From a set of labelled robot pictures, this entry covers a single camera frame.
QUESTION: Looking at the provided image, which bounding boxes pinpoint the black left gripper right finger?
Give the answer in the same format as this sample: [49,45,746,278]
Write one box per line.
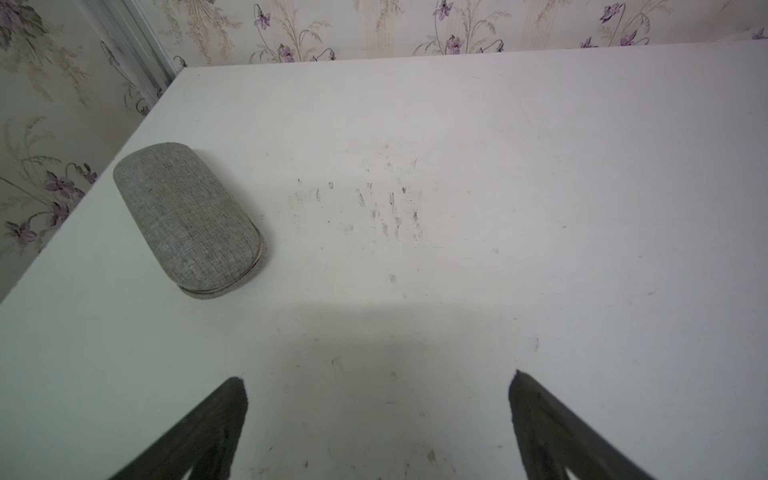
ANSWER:
[508,370,652,480]

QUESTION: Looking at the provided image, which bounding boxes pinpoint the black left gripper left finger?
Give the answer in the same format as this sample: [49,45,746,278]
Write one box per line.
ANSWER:
[113,377,248,479]

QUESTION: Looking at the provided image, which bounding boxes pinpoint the aluminium enclosure frame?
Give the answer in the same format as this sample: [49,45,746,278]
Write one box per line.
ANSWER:
[76,0,177,101]

